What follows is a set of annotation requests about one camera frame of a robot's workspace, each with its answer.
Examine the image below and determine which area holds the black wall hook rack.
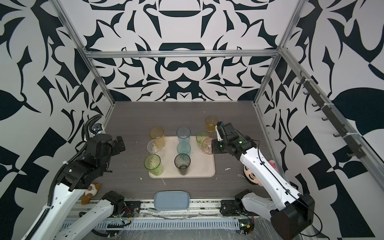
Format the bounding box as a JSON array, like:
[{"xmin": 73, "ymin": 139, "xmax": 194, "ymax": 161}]
[{"xmin": 297, "ymin": 77, "xmax": 367, "ymax": 159}]

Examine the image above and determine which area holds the blue grey oval dish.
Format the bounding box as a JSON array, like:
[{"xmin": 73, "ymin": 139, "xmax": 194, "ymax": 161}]
[{"xmin": 154, "ymin": 191, "xmax": 190, "ymax": 211}]

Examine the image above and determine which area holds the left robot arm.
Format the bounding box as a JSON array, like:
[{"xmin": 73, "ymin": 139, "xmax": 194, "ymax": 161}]
[{"xmin": 23, "ymin": 134, "xmax": 126, "ymax": 240}]

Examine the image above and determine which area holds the pink plastic cup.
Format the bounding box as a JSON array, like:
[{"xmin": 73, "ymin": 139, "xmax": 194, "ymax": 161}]
[{"xmin": 202, "ymin": 138, "xmax": 213, "ymax": 155}]

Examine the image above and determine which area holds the white brown plush toy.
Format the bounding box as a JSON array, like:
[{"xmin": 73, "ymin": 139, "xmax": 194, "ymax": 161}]
[{"xmin": 81, "ymin": 183, "xmax": 101, "ymax": 205}]

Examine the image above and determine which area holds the beige plastic tray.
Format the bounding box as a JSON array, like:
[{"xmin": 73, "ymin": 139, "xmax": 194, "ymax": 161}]
[{"xmin": 149, "ymin": 137, "xmax": 216, "ymax": 179}]

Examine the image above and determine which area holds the cartoon face plush toy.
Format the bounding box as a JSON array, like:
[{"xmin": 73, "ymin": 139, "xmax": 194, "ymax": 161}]
[{"xmin": 243, "ymin": 160, "xmax": 277, "ymax": 187}]

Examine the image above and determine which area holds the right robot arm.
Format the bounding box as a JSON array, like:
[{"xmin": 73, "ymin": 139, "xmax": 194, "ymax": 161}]
[{"xmin": 212, "ymin": 122, "xmax": 315, "ymax": 240}]

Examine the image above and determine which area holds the tall green plastic cup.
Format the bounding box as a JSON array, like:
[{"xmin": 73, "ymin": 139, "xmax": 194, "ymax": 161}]
[{"xmin": 144, "ymin": 154, "xmax": 163, "ymax": 176}]

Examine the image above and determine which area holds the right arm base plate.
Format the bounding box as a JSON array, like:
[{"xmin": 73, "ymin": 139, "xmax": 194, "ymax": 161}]
[{"xmin": 220, "ymin": 200, "xmax": 258, "ymax": 217}]

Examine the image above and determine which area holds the small green plastic cup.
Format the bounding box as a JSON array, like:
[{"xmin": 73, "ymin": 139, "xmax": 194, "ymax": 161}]
[{"xmin": 196, "ymin": 132, "xmax": 210, "ymax": 148}]

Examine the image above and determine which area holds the grey smoked plastic cup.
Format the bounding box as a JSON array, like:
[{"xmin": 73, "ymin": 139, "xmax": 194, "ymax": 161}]
[{"xmin": 174, "ymin": 154, "xmax": 191, "ymax": 176}]

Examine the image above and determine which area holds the yellow plastic cup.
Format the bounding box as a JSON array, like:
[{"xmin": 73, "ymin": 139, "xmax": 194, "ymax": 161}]
[{"xmin": 205, "ymin": 116, "xmax": 218, "ymax": 133}]

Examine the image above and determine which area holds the blue clear plastic cup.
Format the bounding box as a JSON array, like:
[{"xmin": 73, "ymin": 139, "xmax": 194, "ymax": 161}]
[{"xmin": 176, "ymin": 126, "xmax": 191, "ymax": 143}]

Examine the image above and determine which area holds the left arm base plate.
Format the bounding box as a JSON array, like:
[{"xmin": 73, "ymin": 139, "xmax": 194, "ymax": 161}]
[{"xmin": 118, "ymin": 201, "xmax": 142, "ymax": 218}]

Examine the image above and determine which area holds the left black corrugated cable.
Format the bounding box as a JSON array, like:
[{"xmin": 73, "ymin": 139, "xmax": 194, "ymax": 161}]
[{"xmin": 25, "ymin": 113, "xmax": 103, "ymax": 240}]

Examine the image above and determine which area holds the teal frosted plastic cup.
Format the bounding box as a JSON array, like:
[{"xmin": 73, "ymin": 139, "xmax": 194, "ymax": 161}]
[{"xmin": 177, "ymin": 142, "xmax": 192, "ymax": 156}]

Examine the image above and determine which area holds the amber plastic cup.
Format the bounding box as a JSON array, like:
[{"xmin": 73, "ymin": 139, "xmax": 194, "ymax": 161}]
[{"xmin": 149, "ymin": 127, "xmax": 165, "ymax": 148}]

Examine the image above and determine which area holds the white slotted cable duct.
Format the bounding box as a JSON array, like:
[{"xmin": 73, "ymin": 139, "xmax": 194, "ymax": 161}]
[{"xmin": 92, "ymin": 218, "xmax": 241, "ymax": 231}]

